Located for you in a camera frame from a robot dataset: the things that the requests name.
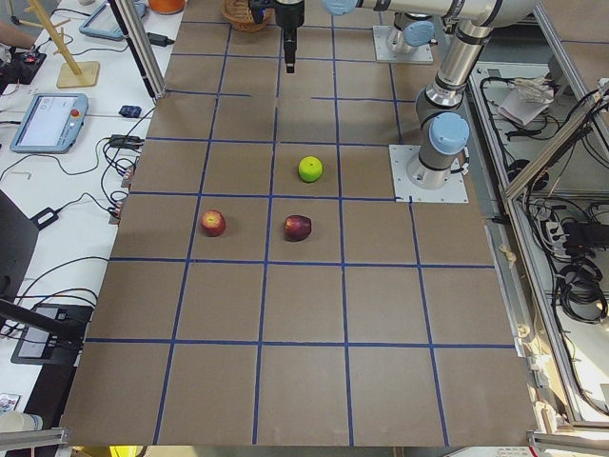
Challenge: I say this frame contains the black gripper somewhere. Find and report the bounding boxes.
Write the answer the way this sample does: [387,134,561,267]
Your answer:
[276,0,305,73]

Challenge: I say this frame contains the green apple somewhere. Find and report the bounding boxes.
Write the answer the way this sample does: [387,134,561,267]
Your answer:
[298,156,324,183]

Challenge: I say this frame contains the dark red apple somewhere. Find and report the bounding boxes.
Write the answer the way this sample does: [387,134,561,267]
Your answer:
[284,214,312,242]

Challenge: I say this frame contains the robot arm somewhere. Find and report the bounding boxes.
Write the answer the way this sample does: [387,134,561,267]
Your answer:
[385,12,435,54]
[324,1,537,189]

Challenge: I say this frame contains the wicker basket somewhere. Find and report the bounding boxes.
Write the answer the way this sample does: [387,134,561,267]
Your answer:
[221,0,274,33]

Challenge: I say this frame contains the orange bucket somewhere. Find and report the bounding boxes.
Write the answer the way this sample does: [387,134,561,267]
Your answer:
[148,0,187,15]

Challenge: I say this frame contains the black power adapter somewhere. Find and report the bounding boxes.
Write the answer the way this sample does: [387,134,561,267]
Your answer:
[147,32,175,48]

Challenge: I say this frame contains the small blue device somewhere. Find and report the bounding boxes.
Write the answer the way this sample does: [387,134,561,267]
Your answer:
[118,105,142,118]

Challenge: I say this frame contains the far blue teach pendant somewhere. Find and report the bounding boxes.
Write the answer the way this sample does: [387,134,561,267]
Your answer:
[79,1,126,42]

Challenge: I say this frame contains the blue teach pendant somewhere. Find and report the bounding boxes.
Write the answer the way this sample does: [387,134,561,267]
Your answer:
[10,93,88,154]
[79,1,126,42]

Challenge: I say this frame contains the red yellow apple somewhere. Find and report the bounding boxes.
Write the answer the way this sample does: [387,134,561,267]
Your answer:
[200,209,226,237]

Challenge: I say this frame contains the wooden stand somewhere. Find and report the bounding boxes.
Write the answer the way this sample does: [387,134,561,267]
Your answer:
[26,0,100,89]

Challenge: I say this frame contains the near blue teach pendant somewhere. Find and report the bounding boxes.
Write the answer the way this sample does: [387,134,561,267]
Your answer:
[10,93,88,154]

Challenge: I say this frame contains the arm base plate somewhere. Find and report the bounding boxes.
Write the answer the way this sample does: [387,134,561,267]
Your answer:
[389,145,469,204]
[373,22,435,65]

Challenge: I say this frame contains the aluminium frame post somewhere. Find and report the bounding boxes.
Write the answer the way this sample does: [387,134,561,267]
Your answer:
[109,0,167,100]

